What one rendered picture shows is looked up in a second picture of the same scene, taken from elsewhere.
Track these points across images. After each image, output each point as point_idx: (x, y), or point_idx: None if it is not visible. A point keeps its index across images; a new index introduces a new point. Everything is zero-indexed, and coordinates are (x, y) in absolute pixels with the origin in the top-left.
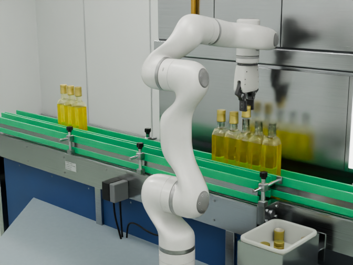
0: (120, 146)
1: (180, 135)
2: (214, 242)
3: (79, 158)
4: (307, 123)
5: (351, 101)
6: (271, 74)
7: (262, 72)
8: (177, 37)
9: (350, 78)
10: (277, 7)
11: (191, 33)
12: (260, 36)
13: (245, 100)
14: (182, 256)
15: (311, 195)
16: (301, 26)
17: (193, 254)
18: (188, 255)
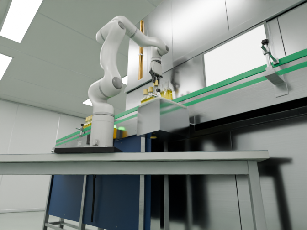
0: None
1: (108, 52)
2: (136, 146)
3: (83, 136)
4: (185, 85)
5: (204, 63)
6: (169, 73)
7: (165, 74)
8: (113, 19)
9: (202, 54)
10: (171, 48)
11: (119, 18)
12: (158, 40)
13: (154, 76)
14: (103, 115)
15: (186, 101)
16: (180, 49)
17: (111, 118)
18: (107, 116)
